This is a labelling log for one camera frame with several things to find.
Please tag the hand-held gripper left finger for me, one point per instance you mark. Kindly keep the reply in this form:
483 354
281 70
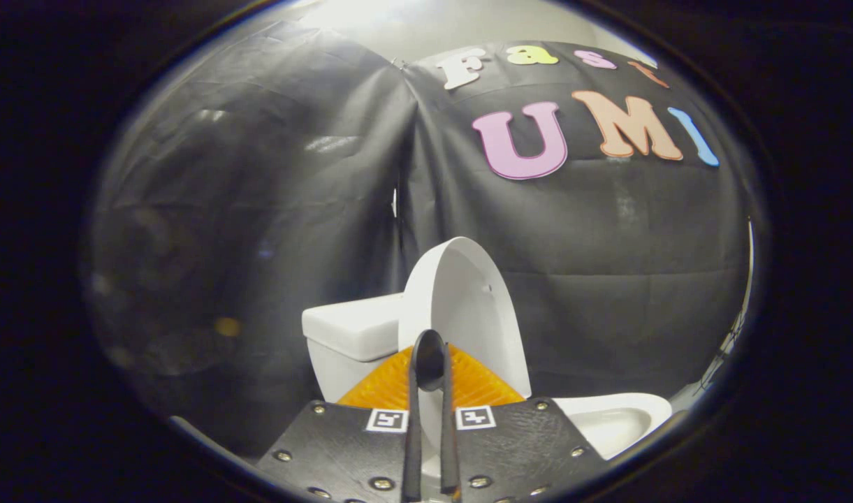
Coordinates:
412 447

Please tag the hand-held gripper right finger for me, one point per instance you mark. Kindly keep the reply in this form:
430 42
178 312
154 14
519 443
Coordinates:
450 447

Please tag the black round lid tab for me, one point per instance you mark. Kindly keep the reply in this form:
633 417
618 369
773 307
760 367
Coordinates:
429 360

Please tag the white toilet lid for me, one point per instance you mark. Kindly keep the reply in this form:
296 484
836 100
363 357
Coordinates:
468 300

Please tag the white toilet with tank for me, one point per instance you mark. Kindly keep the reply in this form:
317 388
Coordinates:
349 335

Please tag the black backdrop cloth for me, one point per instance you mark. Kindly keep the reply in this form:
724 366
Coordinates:
608 244

